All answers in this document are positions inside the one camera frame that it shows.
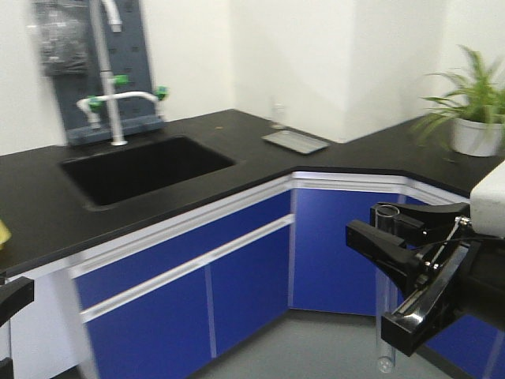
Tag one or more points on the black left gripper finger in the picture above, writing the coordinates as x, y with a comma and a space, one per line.
6, 368
15, 296

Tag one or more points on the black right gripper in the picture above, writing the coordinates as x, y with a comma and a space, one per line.
442, 266

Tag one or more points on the tall clear test tube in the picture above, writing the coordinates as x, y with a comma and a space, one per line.
386, 294

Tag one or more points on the yellow plastic tray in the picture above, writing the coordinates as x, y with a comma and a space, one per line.
5, 234

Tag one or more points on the grey flat tray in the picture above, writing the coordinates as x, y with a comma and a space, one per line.
296, 142

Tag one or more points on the blue base cabinet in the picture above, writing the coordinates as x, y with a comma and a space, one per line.
163, 301

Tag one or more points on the black sink basin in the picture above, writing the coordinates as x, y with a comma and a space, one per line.
105, 179

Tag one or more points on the green potted plant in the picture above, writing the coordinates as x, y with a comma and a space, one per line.
473, 109

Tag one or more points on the white lab faucet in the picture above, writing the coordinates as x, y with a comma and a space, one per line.
109, 81

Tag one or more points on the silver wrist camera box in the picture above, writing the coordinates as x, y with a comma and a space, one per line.
487, 202

